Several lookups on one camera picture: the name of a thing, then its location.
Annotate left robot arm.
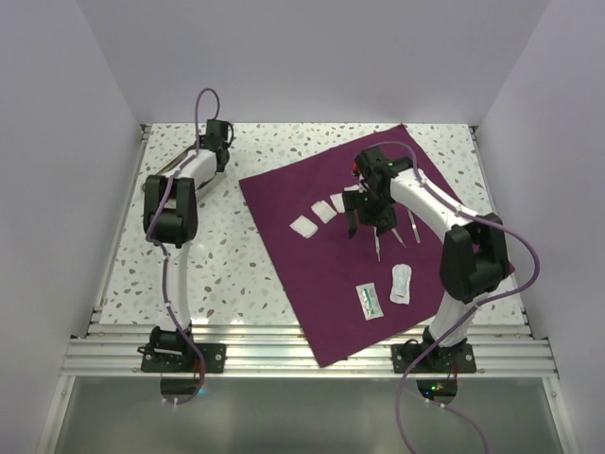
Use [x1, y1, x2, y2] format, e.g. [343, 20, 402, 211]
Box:
[138, 119, 234, 373]

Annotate aluminium rail frame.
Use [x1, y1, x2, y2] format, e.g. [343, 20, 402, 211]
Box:
[60, 123, 557, 378]

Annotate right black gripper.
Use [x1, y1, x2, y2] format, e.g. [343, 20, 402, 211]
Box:
[343, 187, 398, 237]

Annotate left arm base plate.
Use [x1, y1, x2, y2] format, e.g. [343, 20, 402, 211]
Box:
[137, 343, 227, 374]

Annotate purple cloth mat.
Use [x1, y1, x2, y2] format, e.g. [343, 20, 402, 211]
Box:
[239, 126, 454, 367]

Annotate green white sealed packet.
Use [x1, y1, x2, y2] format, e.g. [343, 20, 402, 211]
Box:
[355, 283, 384, 321]

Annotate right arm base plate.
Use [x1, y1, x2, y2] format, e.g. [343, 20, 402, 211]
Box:
[390, 340, 477, 374]

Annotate silver straight tweezers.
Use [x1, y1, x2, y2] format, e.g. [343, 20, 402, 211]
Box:
[391, 229, 406, 248]

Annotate white blue sterile pouch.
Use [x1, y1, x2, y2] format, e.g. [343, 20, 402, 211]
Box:
[389, 264, 412, 305]

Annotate white gauze pad far left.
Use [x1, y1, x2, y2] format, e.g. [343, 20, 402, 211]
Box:
[289, 216, 319, 238]

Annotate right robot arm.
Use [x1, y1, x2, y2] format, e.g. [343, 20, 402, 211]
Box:
[342, 146, 510, 373]

